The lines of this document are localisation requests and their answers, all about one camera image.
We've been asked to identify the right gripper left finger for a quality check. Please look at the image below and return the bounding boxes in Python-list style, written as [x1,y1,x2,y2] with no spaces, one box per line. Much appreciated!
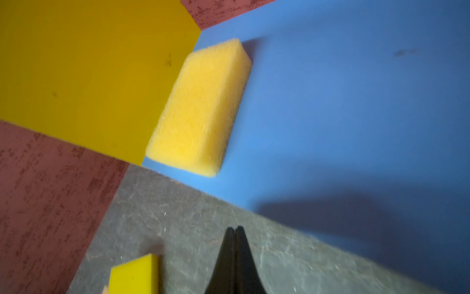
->
[205,227,236,294]

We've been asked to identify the dark yellow sponge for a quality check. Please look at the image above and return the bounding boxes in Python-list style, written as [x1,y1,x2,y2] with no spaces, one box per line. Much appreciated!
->
[146,39,252,178]

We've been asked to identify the yellow shelf pink blue boards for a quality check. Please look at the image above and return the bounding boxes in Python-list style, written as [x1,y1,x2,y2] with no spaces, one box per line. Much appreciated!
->
[1,1,470,294]

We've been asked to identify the bright yellow sponge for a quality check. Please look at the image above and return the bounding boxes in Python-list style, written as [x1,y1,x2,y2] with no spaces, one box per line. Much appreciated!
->
[108,254,159,294]

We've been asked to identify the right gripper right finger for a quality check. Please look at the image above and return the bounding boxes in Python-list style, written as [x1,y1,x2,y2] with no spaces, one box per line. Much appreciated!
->
[235,226,266,294]

